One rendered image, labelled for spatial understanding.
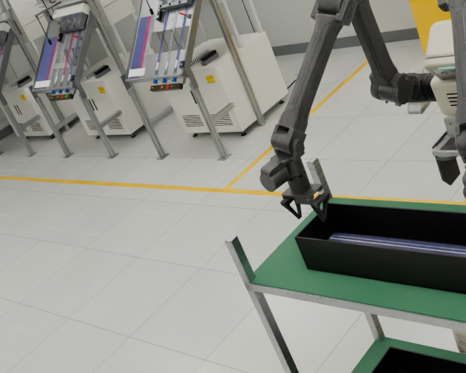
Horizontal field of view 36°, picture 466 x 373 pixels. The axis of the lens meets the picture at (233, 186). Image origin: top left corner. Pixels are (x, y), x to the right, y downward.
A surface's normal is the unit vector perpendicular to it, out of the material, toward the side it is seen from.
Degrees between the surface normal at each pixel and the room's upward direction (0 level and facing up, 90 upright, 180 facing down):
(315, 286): 0
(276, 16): 90
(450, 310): 0
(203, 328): 0
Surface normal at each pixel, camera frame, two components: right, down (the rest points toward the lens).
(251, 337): -0.36, -0.84
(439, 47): -0.69, -0.25
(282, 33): -0.61, 0.55
